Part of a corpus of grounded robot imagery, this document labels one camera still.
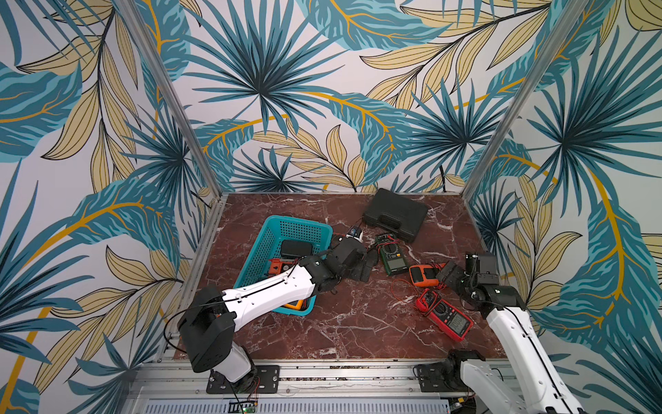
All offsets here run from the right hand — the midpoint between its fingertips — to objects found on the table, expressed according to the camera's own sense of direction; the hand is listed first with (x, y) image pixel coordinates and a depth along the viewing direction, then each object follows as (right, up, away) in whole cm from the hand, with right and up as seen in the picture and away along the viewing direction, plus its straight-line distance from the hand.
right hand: (454, 279), depth 80 cm
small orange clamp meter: (-6, -1, +9) cm, 11 cm away
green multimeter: (-15, +5, +17) cm, 23 cm away
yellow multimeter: (-49, -8, -1) cm, 49 cm away
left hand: (-31, +5, 0) cm, 31 cm away
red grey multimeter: (-2, -12, 0) cm, 12 cm away
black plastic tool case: (-12, +21, +25) cm, 35 cm away
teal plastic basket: (-62, +9, +17) cm, 65 cm away
